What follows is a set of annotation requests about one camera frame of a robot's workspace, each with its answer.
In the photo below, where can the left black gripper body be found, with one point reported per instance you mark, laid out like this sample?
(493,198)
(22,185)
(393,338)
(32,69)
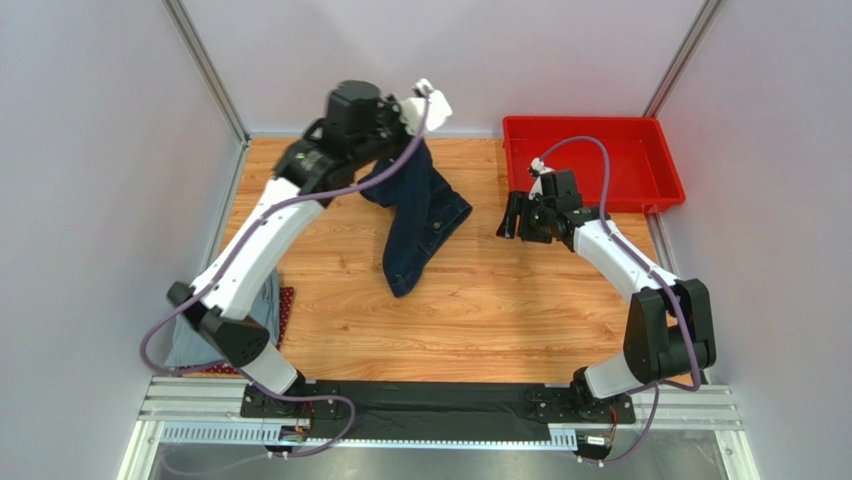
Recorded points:
(392,134)

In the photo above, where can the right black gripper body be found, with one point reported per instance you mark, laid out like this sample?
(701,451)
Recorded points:
(521,217)

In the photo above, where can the dark blue denim skirt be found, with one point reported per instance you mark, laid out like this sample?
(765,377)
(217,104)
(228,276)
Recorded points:
(427,212)

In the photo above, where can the red polka dot skirt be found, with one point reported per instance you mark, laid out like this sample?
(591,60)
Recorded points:
(286,298)

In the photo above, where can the light blue denim skirt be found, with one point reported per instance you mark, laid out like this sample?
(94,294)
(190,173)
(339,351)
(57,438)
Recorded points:
(189,349)

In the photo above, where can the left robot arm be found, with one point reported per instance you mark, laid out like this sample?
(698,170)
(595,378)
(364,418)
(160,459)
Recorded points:
(217,302)

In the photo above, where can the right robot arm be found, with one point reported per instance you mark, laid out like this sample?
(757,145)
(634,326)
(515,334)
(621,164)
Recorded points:
(669,337)

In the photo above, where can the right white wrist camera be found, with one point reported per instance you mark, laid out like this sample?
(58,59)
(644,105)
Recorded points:
(537,169)

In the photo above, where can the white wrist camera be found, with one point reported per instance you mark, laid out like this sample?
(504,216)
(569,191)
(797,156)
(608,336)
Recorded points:
(537,169)
(426,111)

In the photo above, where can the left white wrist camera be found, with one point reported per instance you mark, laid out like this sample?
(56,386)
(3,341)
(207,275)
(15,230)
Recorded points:
(426,111)

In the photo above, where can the aluminium frame rail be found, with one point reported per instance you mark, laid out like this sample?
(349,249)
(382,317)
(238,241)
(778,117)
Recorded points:
(712,407)

